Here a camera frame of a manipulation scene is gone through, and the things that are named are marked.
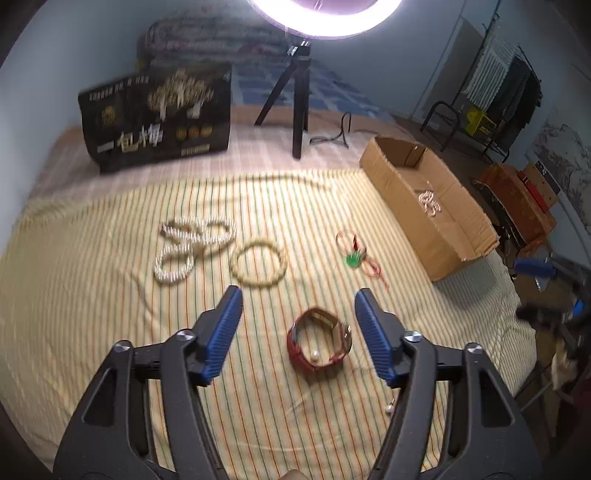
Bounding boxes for ring light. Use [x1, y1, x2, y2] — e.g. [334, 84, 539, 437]
[249, 0, 405, 38]

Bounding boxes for black metal chair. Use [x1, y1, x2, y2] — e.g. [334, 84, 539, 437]
[420, 101, 509, 163]

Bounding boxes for black gift box gold print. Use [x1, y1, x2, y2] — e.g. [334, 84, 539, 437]
[78, 62, 233, 174]

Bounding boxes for beige cloth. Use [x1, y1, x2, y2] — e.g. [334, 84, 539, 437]
[551, 340, 579, 394]

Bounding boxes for white pearl necklace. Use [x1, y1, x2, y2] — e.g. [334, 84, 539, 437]
[154, 219, 236, 285]

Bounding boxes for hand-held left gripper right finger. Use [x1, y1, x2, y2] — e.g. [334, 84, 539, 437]
[355, 288, 543, 480]

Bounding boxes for red patterned carton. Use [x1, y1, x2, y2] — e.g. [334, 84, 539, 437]
[477, 164, 558, 251]

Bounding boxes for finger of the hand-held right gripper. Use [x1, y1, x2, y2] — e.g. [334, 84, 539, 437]
[516, 305, 561, 326]
[514, 257, 560, 280]

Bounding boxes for wall poster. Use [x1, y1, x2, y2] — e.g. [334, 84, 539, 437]
[531, 110, 591, 219]

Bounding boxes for yellow box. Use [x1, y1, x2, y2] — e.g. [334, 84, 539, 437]
[464, 108, 498, 137]

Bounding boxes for red wrist watch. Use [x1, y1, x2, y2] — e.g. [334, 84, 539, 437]
[286, 308, 354, 370]

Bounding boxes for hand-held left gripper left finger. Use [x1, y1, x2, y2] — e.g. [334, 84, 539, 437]
[53, 285, 244, 480]

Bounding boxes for striped yellow bedsheet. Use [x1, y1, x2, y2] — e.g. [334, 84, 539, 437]
[0, 124, 537, 480]

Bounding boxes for blue checkered sheet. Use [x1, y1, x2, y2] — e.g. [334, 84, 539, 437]
[231, 59, 398, 123]

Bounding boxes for black tripod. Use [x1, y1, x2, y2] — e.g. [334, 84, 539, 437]
[254, 41, 313, 160]

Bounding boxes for dark hanging clothes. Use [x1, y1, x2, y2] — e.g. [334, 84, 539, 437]
[486, 56, 544, 149]

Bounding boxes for folded patterned quilt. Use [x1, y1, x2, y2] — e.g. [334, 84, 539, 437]
[136, 18, 297, 75]

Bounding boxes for cardboard box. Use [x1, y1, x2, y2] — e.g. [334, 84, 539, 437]
[359, 136, 501, 282]

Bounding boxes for beige beaded bracelet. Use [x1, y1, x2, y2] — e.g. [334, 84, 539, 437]
[229, 241, 289, 289]

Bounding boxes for black power cable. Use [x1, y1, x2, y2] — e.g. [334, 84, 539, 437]
[309, 112, 354, 149]

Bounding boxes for short white pearl strand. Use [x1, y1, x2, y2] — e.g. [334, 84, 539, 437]
[417, 189, 444, 219]

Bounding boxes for red string green pendant necklace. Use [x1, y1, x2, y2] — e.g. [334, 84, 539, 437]
[335, 229, 391, 292]

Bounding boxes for brown carton red stripe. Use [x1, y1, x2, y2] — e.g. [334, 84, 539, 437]
[521, 161, 563, 214]

